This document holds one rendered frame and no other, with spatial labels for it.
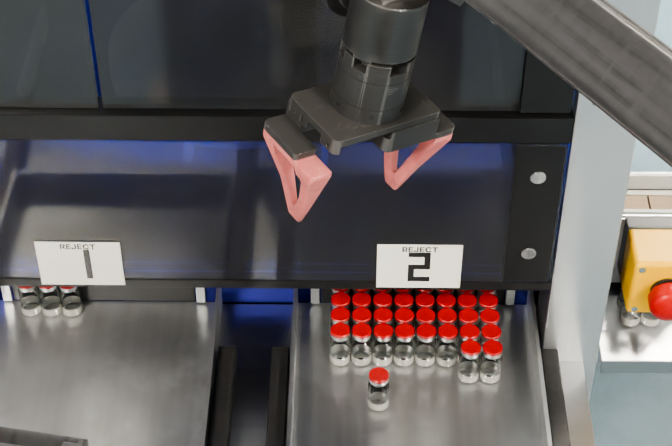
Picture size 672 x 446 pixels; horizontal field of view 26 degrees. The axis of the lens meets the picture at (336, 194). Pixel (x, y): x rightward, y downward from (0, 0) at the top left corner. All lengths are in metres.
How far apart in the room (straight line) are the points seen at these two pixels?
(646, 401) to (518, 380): 1.19
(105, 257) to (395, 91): 0.48
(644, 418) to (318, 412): 1.27
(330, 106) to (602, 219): 0.41
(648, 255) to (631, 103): 0.59
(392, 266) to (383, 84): 0.41
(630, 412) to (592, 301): 1.20
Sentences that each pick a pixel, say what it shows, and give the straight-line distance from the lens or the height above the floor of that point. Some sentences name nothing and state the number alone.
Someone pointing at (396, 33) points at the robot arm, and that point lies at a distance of 1.05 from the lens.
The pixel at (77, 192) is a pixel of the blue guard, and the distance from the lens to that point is 1.42.
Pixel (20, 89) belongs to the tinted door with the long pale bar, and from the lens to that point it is 1.36.
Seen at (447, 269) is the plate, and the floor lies 1.02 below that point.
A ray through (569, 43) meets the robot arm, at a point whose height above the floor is 1.50.
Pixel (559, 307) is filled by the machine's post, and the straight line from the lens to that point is 1.52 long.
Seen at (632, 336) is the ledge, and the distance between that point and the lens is 1.62.
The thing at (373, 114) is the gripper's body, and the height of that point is 1.36.
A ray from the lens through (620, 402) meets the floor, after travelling 2.72.
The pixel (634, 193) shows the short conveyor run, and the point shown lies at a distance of 1.71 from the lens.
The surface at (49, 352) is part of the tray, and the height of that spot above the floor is 0.88.
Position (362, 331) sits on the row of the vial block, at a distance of 1.52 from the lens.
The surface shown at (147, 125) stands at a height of 1.20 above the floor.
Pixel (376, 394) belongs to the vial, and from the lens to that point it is 1.49.
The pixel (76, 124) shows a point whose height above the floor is 1.20.
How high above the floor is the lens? 2.05
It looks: 42 degrees down
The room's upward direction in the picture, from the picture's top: straight up
